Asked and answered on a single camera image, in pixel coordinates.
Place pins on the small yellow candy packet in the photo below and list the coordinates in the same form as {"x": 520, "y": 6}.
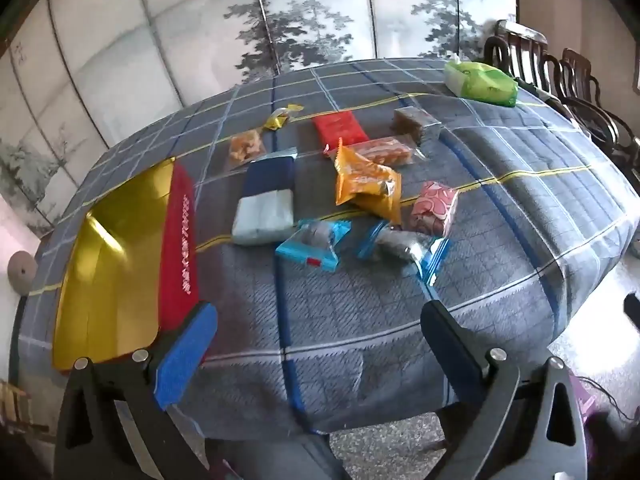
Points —
{"x": 276, "y": 121}

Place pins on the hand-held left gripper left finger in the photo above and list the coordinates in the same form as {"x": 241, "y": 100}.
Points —
{"x": 185, "y": 355}

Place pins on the painted landscape folding screen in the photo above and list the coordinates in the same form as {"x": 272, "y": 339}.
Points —
{"x": 150, "y": 10}

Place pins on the red tin box gold interior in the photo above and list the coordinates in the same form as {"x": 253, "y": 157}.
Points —
{"x": 115, "y": 260}

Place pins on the red snack packet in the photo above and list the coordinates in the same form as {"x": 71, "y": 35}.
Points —
{"x": 340, "y": 127}

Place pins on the long clear packet red-orange snack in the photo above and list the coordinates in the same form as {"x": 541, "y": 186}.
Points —
{"x": 390, "y": 152}

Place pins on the blue-edged clear snack packet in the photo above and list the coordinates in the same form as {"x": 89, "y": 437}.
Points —
{"x": 312, "y": 240}
{"x": 400, "y": 245}

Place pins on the green tissue pack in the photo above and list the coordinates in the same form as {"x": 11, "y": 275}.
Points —
{"x": 482, "y": 82}

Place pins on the pink patterned snack packet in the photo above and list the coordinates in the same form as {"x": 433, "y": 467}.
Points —
{"x": 434, "y": 207}

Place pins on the purple cloth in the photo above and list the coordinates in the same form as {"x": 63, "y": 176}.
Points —
{"x": 582, "y": 402}

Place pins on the round stone disc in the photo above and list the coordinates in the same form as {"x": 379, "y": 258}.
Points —
{"x": 21, "y": 271}

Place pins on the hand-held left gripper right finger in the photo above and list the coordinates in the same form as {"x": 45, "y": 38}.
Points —
{"x": 447, "y": 350}

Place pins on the navy and white snack packet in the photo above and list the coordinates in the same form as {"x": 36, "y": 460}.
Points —
{"x": 265, "y": 195}

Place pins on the small wooden stool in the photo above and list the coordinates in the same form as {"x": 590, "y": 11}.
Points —
{"x": 15, "y": 402}

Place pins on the clear packet brown cake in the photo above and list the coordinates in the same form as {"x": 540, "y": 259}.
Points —
{"x": 412, "y": 121}

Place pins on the clear packet orange snack chunks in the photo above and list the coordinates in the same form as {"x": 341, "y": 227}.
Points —
{"x": 246, "y": 146}

